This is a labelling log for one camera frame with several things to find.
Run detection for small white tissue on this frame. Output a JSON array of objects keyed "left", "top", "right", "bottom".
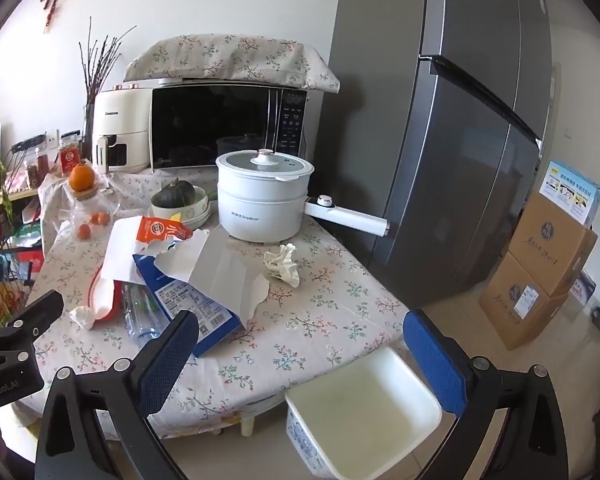
[{"left": 69, "top": 306, "right": 98, "bottom": 331}]

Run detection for white plastic bin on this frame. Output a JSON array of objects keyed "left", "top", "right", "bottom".
[{"left": 285, "top": 346, "right": 443, "bottom": 479}]

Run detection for black wire basket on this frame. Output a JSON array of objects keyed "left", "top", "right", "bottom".
[{"left": 0, "top": 245, "right": 41, "bottom": 331}]

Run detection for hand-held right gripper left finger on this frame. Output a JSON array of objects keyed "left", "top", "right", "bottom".
[{"left": 34, "top": 310, "right": 201, "bottom": 480}]

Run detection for blue white printed box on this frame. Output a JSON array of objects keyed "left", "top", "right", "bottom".
[{"left": 539, "top": 160, "right": 600, "bottom": 227}]

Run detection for dried branches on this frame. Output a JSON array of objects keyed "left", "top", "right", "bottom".
[{"left": 77, "top": 17, "right": 137, "bottom": 106}]

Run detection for clear plastic bottle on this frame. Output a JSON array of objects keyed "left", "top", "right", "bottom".
[{"left": 121, "top": 282, "right": 162, "bottom": 346}]

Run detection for grey refrigerator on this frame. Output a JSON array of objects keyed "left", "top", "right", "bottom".
[{"left": 317, "top": 0, "right": 553, "bottom": 311}]

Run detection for white oval dish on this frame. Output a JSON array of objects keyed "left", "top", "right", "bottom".
[{"left": 155, "top": 200, "right": 212, "bottom": 227}]

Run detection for cream air fryer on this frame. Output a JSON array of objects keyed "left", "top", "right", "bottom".
[{"left": 91, "top": 87, "right": 153, "bottom": 175}]

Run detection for white oval bowl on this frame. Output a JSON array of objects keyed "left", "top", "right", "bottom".
[{"left": 151, "top": 186, "right": 208, "bottom": 218}]

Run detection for orange white snack bag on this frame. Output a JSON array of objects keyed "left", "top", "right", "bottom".
[{"left": 102, "top": 216, "right": 208, "bottom": 286}]

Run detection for large orange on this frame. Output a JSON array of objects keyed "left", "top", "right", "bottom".
[{"left": 69, "top": 161, "right": 96, "bottom": 192}]

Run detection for green kabocha squash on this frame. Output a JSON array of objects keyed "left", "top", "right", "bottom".
[{"left": 159, "top": 178, "right": 197, "bottom": 209}]

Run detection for floral microwave cover cloth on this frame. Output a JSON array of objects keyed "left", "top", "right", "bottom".
[{"left": 123, "top": 34, "right": 342, "bottom": 95}]

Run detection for large white tissue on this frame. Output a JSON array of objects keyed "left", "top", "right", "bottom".
[{"left": 263, "top": 243, "right": 301, "bottom": 288}]

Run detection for plain cardboard box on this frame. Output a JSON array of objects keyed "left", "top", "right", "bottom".
[{"left": 507, "top": 192, "right": 598, "bottom": 296}]

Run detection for blue carton box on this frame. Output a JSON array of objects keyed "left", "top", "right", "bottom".
[{"left": 132, "top": 254, "right": 246, "bottom": 358}]

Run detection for glass jar with wooden lid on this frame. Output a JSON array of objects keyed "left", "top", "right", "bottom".
[{"left": 70, "top": 187, "right": 116, "bottom": 241}]

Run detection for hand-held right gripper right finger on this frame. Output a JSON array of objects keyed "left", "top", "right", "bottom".
[{"left": 402, "top": 309, "right": 566, "bottom": 480}]

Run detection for floral tablecloth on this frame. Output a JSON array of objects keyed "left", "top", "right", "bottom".
[{"left": 30, "top": 166, "right": 411, "bottom": 441}]

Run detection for white electric cooking pot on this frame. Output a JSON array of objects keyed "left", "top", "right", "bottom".
[{"left": 215, "top": 149, "right": 391, "bottom": 243}]

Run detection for white torn cardboard sheet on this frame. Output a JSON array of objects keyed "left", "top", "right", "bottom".
[{"left": 152, "top": 230, "right": 271, "bottom": 321}]

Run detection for black white microwave oven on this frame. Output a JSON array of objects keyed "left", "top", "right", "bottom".
[{"left": 149, "top": 82, "right": 308, "bottom": 171}]

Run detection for clear jar red contents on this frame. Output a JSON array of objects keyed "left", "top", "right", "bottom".
[{"left": 59, "top": 130, "right": 82, "bottom": 177}]

